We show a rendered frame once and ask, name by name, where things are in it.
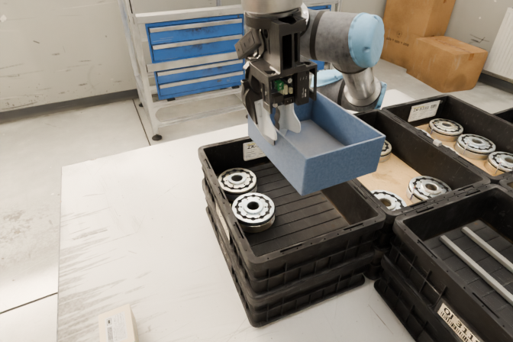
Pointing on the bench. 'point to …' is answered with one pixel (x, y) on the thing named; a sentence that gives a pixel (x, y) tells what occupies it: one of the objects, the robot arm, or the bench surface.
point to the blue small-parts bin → (322, 146)
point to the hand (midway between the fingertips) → (273, 134)
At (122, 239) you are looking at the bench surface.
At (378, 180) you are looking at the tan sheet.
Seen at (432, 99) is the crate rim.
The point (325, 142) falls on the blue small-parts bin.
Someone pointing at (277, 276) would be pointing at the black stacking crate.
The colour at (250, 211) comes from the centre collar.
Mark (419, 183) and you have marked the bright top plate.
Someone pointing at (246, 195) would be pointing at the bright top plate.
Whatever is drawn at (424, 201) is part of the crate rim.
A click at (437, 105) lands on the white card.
